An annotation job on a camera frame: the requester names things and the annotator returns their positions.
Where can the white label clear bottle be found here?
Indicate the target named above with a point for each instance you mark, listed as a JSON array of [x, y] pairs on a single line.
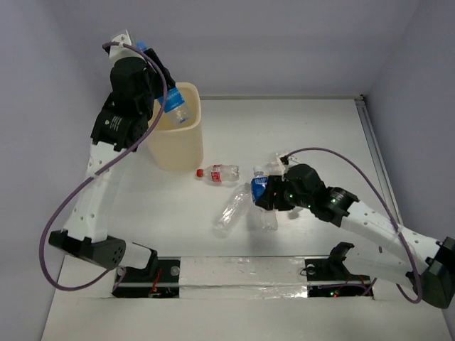
[[274, 193]]

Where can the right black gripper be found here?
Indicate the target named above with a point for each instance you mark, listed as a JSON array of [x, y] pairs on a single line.
[[269, 198]]

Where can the white cap blue label bottle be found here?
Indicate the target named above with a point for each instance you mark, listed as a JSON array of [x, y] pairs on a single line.
[[260, 217]]

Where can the red label clear bottle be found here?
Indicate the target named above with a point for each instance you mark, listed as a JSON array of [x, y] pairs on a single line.
[[219, 173]]

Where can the cream plastic bin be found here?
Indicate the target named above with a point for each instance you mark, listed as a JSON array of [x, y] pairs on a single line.
[[173, 148]]

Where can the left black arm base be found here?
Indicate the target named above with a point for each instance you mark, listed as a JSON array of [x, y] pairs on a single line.
[[160, 279]]

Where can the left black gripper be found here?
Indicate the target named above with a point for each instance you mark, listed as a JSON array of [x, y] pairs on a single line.
[[161, 74]]

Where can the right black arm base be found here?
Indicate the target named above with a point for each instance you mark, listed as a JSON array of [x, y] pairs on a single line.
[[327, 277]]

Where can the clear unlabelled plastic bottle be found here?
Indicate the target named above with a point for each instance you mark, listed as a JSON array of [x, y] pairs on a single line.
[[234, 209]]

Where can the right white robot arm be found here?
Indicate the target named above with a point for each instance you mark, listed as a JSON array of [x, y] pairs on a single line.
[[422, 264]]

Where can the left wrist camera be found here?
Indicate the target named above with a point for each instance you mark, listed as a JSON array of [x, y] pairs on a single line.
[[121, 42]]

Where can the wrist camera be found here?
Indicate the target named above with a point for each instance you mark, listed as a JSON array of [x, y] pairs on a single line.
[[287, 161], [121, 42]]

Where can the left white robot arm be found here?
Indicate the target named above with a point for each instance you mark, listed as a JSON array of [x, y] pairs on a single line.
[[85, 235]]

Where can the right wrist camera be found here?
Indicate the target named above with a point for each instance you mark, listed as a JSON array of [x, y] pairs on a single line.
[[287, 161]]

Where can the aluminium rail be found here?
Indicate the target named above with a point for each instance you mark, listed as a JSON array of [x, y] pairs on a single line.
[[383, 178]]

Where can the silver foil tape strip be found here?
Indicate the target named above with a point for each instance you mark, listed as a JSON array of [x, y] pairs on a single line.
[[246, 278]]

